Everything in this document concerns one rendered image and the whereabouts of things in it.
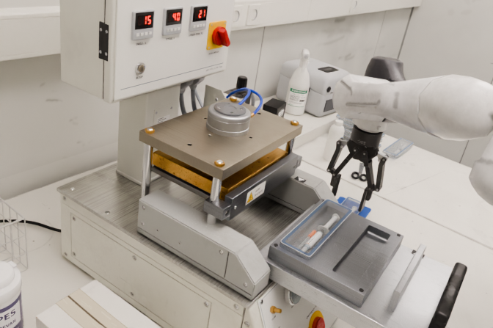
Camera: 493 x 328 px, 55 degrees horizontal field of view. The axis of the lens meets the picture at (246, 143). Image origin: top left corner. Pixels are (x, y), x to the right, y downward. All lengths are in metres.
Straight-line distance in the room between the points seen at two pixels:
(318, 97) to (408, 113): 1.00
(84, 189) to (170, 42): 0.34
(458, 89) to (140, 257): 0.60
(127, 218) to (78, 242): 0.15
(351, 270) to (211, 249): 0.23
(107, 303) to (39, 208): 0.45
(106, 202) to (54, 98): 0.42
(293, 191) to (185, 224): 0.28
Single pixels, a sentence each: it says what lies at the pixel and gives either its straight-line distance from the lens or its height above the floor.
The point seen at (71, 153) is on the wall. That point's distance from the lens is 1.39.
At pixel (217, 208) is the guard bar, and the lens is 0.76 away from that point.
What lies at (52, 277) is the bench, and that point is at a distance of 1.08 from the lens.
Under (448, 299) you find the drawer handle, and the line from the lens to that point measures 0.79.
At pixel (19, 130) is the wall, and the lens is 1.28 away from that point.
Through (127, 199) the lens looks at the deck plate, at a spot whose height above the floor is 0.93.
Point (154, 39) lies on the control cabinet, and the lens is 0.85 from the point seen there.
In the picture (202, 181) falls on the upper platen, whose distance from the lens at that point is 0.81.
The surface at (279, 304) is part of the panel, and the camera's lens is 0.84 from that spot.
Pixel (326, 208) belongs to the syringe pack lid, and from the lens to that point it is 0.90.
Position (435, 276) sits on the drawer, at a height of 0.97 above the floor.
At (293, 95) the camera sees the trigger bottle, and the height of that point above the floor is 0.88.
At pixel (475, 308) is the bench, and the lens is 1.25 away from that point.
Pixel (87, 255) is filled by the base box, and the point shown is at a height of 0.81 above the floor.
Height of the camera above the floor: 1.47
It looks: 26 degrees down
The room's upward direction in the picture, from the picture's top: 10 degrees clockwise
